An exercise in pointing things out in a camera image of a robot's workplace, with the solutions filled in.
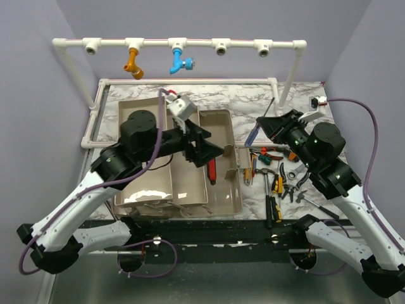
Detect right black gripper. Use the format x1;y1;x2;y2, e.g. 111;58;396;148
257;109;317;170

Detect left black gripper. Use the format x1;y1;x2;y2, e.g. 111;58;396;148
137;115;223;167

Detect blue handled screwdriver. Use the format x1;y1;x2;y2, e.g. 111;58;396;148
244;98;275;147

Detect red utility knife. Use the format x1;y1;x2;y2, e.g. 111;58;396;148
207;159;217;186

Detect brown translucent tool box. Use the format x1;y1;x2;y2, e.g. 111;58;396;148
111;109;250;219

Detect green handled screwdriver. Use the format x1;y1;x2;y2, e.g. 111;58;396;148
258;154;272;165

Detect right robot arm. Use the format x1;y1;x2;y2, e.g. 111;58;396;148
256;110;404;298

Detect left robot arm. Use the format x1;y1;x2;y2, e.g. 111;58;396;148
16;110;224;274

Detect silver combination wrench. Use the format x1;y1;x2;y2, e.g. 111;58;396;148
286;164;306;180

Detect yellow short screwdriver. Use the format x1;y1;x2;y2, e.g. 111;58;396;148
271;174;283;195

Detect black pruning shears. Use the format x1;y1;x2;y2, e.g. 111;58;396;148
294;172;309;191

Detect black needle nose pliers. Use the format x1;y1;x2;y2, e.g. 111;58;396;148
279;162;294;203

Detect black long screwdriver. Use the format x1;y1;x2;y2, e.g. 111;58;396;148
265;176;273;229

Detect small black hammer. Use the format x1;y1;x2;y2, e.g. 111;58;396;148
296;191;340;220

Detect claw hammer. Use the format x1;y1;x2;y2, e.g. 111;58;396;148
255;168;278;229

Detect yellow black screwdriver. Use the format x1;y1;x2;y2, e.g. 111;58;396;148
271;196;282;223

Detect blue plastic faucet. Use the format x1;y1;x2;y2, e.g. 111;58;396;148
169;47;195;75

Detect orange plastic faucet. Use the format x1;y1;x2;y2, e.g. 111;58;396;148
123;47;144;80

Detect orange handled pliers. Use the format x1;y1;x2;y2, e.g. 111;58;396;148
251;146;299;163

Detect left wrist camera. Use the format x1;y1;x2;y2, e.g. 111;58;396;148
166;94;197;125

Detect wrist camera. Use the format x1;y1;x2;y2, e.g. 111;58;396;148
299;96;328;124
166;94;197;125

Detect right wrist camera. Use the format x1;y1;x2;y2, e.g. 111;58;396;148
299;96;328;124

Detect black metal base rail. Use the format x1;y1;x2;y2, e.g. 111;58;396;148
122;215;318;263

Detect white PVC pipe frame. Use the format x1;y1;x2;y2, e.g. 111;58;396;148
52;37;307;149

